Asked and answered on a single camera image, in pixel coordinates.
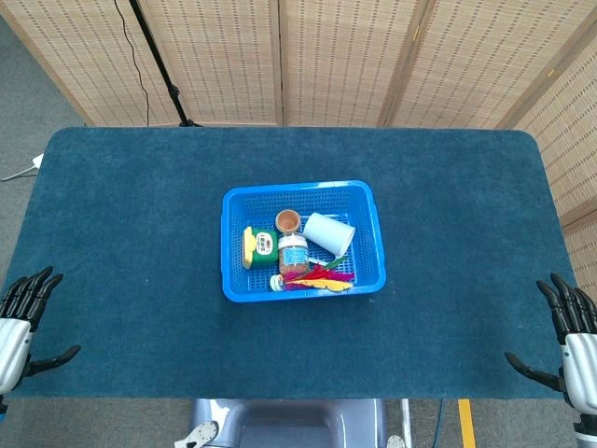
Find bamboo folding screen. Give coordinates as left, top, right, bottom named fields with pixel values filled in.
left=0, top=0, right=597, bottom=300

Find yellow floor tape strip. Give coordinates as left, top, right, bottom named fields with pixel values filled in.
left=457, top=399, right=478, bottom=448

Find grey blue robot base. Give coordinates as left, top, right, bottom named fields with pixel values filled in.
left=174, top=399, right=407, bottom=448

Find colourful feather shuttlecock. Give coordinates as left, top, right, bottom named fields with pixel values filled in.
left=269, top=263, right=355, bottom=295

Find white mug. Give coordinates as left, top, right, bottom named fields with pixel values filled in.
left=302, top=212, right=357, bottom=269

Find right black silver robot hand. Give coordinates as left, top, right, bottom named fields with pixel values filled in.
left=505, top=273, right=597, bottom=414

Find white floor strip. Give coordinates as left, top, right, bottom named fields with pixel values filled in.
left=400, top=399, right=414, bottom=448

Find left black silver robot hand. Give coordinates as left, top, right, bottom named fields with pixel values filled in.
left=0, top=266, right=82, bottom=396

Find dark blue table carpet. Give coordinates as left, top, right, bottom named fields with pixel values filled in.
left=0, top=126, right=582, bottom=401

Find white power adapter with cable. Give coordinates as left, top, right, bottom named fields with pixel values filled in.
left=0, top=152, right=46, bottom=182

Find thin black hanging cable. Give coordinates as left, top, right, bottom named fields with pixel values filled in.
left=113, top=0, right=150, bottom=126

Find small orange stacking cups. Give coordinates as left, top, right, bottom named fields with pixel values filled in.
left=275, top=209, right=299, bottom=234

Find blue plastic mesh basket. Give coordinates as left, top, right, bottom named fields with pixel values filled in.
left=220, top=179, right=388, bottom=303

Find clear jar with blue label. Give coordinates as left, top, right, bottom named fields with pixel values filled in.
left=278, top=232, right=309, bottom=276

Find black tripod stand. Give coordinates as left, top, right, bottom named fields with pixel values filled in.
left=128, top=0, right=204, bottom=128

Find green box with yellow lid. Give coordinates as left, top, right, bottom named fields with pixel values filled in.
left=242, top=225, right=280, bottom=271

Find blue floor cable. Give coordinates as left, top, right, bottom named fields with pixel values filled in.
left=436, top=399, right=447, bottom=448

